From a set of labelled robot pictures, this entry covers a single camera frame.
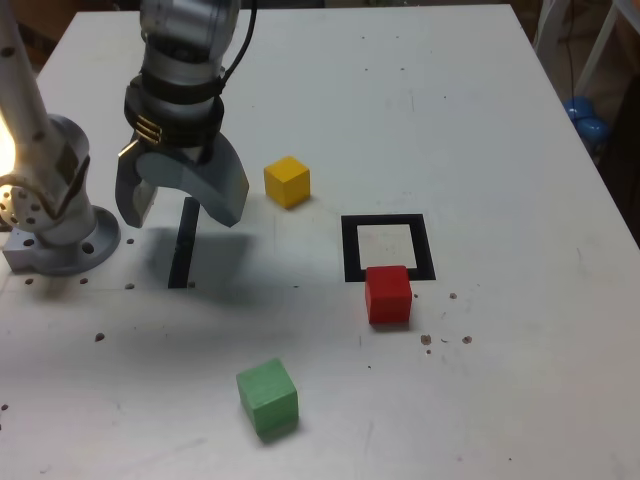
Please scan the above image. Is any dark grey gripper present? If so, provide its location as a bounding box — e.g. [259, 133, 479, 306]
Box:
[115, 134, 250, 229]

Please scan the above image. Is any yellow cube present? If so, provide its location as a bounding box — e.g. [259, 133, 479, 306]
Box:
[263, 155, 312, 210]

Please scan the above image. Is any green cube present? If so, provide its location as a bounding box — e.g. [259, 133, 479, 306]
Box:
[235, 357, 300, 444]

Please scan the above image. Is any red cube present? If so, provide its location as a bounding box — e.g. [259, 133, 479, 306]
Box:
[364, 265, 414, 326]

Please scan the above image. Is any black tape square outline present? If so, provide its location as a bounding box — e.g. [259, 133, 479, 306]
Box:
[340, 213, 437, 284]

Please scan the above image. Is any black tape strip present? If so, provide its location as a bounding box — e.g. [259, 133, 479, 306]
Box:
[167, 197, 201, 290]

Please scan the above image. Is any blue round object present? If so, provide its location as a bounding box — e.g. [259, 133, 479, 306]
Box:
[562, 95, 611, 151]

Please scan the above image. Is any white metal stand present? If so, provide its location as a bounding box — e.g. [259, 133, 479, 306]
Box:
[532, 0, 629, 99]

